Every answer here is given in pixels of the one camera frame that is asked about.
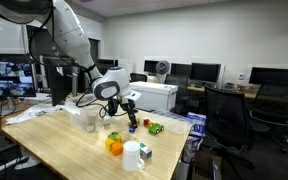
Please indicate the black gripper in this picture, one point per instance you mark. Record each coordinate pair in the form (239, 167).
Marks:
(129, 106)

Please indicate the blue curved lego block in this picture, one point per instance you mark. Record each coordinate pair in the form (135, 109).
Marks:
(132, 129)

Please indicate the clear plastic storage box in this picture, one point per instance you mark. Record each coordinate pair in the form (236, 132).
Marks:
(84, 121)

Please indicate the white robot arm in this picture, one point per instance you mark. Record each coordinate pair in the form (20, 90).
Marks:
(70, 33)

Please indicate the red lego block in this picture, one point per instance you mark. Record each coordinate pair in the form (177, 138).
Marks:
(146, 122)

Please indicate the small green lego brick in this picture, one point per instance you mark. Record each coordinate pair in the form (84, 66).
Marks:
(142, 145)

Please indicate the white cardboard box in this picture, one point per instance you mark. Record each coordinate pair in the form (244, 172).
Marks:
(154, 96)

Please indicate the orange block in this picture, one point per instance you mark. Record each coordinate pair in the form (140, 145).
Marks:
(117, 149)

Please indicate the yellow block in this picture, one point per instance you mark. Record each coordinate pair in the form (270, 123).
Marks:
(109, 144)

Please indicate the lego block with stickers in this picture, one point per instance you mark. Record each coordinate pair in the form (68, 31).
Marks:
(146, 153)

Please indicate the brown cardboard box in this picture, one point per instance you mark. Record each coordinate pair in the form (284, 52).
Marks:
(204, 166)

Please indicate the green toy car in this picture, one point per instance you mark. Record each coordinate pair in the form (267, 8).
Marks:
(156, 128)

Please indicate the white mug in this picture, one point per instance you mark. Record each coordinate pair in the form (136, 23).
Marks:
(131, 156)

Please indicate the clear plastic lid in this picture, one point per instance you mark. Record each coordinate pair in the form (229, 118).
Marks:
(174, 123)

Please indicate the small blue white item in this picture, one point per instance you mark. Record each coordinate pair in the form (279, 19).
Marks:
(167, 87)

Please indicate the black computer monitor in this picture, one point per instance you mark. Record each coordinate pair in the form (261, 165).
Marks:
(205, 72)
(180, 69)
(151, 66)

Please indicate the grey desk fan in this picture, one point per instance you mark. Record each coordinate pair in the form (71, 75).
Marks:
(162, 67)

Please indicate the blue and white carton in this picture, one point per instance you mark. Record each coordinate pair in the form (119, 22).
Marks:
(196, 123)

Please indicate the grey and white bag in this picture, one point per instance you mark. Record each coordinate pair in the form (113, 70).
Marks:
(190, 148)

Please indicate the unlit black desk monitor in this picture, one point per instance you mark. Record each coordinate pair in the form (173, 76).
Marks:
(59, 83)

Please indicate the black mesh office chair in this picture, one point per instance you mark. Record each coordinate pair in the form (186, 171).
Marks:
(277, 100)
(225, 116)

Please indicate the crumpled clear plastic bag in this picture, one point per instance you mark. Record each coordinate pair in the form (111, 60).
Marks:
(34, 113)

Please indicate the wooden desk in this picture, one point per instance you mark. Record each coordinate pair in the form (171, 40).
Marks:
(250, 94)

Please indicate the lit computer monitor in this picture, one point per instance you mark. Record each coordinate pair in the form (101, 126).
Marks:
(4, 88)

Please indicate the wide black monitor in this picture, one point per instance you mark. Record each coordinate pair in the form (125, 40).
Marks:
(270, 75)

